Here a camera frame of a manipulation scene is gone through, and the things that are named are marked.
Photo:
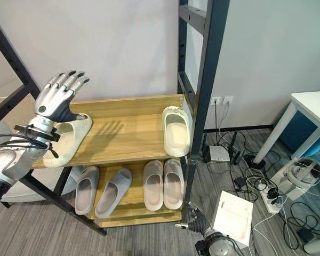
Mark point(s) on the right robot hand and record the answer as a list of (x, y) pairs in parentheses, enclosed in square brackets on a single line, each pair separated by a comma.
[(198, 220)]

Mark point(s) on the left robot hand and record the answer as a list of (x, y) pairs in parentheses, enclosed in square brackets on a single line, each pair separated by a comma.
[(52, 100)]

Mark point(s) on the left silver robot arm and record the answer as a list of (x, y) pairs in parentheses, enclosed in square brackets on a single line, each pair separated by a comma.
[(14, 162)]

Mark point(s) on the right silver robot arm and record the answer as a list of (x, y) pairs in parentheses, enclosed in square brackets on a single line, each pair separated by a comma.
[(216, 244)]

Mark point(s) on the wooden shoe rack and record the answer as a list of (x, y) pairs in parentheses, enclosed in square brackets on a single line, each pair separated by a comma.
[(128, 138)]

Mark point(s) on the white cardboard box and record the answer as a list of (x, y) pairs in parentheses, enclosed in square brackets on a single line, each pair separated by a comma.
[(233, 216)]

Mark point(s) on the beige slipper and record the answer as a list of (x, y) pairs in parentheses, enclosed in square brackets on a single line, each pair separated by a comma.
[(153, 185), (174, 184)]

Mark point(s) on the cream slipper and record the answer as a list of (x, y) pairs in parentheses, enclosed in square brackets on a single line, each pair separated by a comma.
[(175, 132), (69, 140)]

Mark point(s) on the black power adapter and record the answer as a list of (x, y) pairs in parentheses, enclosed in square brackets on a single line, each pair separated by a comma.
[(240, 182), (306, 234)]

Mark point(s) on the white router box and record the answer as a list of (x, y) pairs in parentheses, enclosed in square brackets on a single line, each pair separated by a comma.
[(219, 154)]

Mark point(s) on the white power strip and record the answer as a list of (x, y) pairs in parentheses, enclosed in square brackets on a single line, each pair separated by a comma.
[(270, 198)]

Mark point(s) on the black round table base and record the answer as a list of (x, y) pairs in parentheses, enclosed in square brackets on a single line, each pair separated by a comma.
[(254, 161)]

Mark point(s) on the black upright device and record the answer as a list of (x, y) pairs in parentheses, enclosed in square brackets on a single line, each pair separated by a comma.
[(233, 145)]

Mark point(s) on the grey slipper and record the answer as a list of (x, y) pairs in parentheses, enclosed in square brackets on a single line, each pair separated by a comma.
[(86, 186), (112, 193)]

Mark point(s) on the white headset stand box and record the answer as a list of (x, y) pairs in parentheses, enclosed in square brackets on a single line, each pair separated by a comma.
[(290, 184)]

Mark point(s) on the white VR headset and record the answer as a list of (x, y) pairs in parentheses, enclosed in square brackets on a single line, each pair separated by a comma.
[(306, 170)]

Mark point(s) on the blue cabinet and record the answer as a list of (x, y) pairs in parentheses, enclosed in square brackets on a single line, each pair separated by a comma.
[(301, 133)]

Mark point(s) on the white table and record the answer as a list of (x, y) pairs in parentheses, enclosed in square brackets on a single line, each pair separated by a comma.
[(296, 120)]

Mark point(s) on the black metal frame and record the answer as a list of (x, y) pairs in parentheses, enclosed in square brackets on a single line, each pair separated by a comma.
[(21, 88)]

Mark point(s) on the white wall socket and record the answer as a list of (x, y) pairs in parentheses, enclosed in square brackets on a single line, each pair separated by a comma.
[(227, 100), (216, 100)]

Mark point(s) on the dark metal frame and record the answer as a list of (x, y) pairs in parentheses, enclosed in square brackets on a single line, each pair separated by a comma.
[(205, 80)]

